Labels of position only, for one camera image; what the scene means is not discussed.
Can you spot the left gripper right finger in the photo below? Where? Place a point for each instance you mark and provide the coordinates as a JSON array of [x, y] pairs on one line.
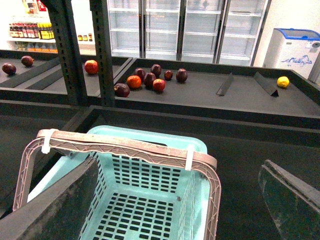
[[293, 205]]

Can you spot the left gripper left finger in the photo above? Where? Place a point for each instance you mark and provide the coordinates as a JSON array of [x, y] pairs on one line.
[[59, 212]]

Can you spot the teal plastic shopping basket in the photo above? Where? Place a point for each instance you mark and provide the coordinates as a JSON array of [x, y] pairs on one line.
[[136, 200]]

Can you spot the grey basket handle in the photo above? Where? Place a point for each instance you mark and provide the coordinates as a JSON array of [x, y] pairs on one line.
[[154, 148]]

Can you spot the red apple yellow top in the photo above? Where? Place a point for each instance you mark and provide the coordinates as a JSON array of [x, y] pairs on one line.
[[159, 85]]

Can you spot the dark red apple front left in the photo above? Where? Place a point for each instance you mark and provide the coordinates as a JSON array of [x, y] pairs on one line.
[[122, 90]]

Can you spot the red apple left tray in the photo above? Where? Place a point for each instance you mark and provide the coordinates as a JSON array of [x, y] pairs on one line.
[[91, 67]]

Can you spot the dark apple far left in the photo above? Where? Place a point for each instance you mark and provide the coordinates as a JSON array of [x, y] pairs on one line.
[[9, 68]]

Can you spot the dark red apple back left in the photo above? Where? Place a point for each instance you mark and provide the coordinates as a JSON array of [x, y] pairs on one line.
[[140, 72]]

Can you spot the dark red apple right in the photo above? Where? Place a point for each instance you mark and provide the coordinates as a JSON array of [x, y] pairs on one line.
[[181, 75]]

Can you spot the dark red apple back centre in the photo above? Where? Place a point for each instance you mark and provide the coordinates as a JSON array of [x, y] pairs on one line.
[[156, 70]]

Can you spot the small dark red apple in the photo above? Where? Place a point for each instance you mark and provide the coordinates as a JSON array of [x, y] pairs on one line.
[[168, 75]]

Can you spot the white zip tie left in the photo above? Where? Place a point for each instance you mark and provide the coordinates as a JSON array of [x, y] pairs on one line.
[[45, 149]]

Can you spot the white zip tie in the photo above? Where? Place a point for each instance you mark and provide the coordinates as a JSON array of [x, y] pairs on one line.
[[45, 149], [189, 157]]

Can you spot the black display tray front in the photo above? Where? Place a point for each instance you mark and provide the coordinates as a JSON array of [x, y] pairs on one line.
[[240, 149]]

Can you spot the black display tray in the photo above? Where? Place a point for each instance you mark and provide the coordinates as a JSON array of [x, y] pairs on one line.
[[298, 105], [43, 82], [240, 149]]

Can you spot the white zip tie right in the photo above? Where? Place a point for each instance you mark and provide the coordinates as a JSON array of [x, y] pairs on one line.
[[189, 157]]

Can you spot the black display tray back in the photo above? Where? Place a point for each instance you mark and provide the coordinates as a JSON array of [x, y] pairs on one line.
[[298, 105]]

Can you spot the yellow lemon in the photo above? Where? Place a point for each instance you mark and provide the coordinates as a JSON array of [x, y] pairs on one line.
[[283, 82]]

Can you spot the black triangular divider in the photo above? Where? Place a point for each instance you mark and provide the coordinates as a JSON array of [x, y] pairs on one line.
[[268, 88]]

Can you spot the black flat divider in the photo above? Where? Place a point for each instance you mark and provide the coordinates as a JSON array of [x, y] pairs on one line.
[[226, 85]]

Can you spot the black display tray left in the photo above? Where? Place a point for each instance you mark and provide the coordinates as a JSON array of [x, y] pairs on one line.
[[43, 82]]

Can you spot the orange fruit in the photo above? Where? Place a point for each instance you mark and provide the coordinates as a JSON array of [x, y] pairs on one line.
[[134, 82]]

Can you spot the white blue chest freezer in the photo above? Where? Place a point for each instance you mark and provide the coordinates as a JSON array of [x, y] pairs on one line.
[[293, 49]]

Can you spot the shelf of sauce bottles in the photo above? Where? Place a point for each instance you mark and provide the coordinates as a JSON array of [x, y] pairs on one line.
[[31, 34]]

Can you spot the glass door refrigerator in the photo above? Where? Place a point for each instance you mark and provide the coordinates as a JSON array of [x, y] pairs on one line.
[[224, 32]]

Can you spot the black metal upright post left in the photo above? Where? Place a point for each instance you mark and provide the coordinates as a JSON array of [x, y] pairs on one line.
[[61, 17]]

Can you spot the black metal upright post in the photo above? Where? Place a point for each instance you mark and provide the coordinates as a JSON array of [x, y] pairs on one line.
[[100, 20], [61, 17]]

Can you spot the black metal upright post right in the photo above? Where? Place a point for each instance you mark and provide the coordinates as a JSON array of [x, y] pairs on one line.
[[100, 20]]

